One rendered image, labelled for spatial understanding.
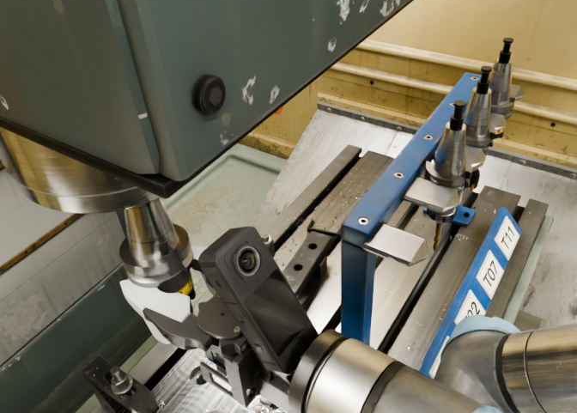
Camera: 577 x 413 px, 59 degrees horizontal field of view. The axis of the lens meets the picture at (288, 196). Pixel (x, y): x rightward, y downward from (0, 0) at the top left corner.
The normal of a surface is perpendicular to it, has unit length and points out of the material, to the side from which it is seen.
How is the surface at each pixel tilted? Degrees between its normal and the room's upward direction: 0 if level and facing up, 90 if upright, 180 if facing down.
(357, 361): 8
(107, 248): 90
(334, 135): 24
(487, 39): 90
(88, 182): 90
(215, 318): 4
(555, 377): 60
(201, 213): 0
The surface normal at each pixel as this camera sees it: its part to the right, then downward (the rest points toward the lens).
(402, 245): -0.06, -0.77
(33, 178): -0.36, 0.62
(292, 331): 0.64, -0.11
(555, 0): -0.55, 0.56
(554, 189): -0.28, -0.47
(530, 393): -0.72, 0.22
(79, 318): 0.83, 0.31
